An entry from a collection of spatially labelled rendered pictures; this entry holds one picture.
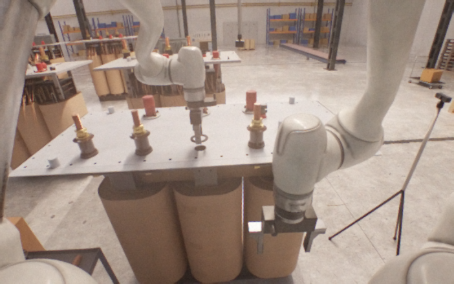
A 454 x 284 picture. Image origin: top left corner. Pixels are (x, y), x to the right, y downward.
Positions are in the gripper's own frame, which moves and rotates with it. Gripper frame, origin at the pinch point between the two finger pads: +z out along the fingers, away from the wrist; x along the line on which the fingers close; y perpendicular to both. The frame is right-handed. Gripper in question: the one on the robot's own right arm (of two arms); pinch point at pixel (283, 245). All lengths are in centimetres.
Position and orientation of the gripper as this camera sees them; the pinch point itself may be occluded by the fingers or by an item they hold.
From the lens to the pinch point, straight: 68.9
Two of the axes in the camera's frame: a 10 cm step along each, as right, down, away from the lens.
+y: 0.0, 4.8, -8.8
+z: 0.3, 8.8, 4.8
